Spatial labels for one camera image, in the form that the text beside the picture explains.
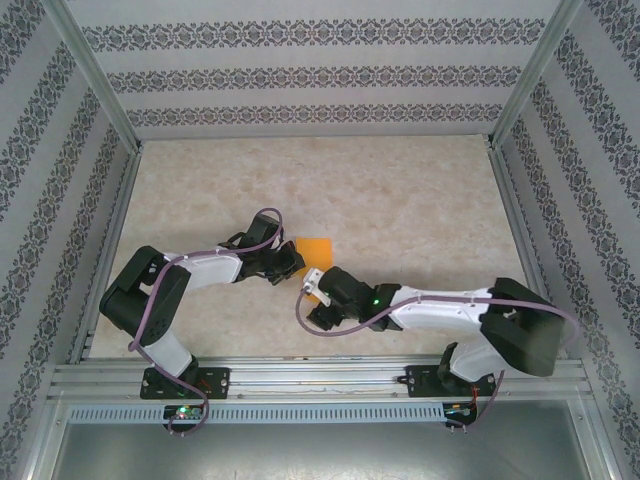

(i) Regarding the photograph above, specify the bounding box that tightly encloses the orange cloth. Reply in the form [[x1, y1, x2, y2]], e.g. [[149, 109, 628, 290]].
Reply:
[[295, 237, 335, 304]]

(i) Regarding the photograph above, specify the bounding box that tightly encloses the grey sheet metal tray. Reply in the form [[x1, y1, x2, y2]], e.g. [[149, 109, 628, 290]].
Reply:
[[19, 394, 621, 480]]

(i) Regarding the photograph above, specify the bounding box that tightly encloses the small controller board with LED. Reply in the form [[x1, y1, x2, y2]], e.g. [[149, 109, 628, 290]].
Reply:
[[162, 404, 204, 424], [442, 402, 476, 421]]

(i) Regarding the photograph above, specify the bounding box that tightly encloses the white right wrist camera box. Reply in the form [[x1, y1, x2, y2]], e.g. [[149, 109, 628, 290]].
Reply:
[[301, 268, 332, 307]]

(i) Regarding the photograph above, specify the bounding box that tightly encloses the aluminium mounting rail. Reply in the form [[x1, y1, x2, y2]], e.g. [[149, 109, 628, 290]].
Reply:
[[47, 354, 596, 401]]

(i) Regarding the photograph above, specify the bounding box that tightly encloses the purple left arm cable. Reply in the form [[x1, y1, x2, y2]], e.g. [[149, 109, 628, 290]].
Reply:
[[127, 207, 286, 439]]

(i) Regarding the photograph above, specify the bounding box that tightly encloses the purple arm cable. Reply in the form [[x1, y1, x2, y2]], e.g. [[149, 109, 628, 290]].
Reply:
[[127, 207, 286, 439], [294, 284, 581, 436]]

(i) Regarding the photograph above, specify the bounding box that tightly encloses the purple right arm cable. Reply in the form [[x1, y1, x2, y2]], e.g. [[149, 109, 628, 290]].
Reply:
[[294, 284, 581, 436]]

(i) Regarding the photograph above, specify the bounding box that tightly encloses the grey slotted cable duct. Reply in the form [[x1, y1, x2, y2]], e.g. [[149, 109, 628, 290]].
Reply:
[[67, 402, 476, 424]]

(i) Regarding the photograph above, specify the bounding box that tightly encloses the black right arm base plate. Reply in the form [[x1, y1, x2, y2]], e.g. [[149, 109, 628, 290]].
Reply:
[[404, 364, 499, 399]]

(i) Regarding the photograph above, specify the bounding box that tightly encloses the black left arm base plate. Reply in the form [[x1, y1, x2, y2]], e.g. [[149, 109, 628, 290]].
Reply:
[[139, 367, 231, 401]]

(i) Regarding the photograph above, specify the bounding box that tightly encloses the aluminium side rail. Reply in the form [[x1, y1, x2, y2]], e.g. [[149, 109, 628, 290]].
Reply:
[[67, 142, 146, 364], [487, 142, 569, 359]]

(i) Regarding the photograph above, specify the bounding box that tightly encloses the aluminium frame post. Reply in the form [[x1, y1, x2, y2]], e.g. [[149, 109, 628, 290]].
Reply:
[[39, 0, 146, 154], [484, 0, 586, 151]]

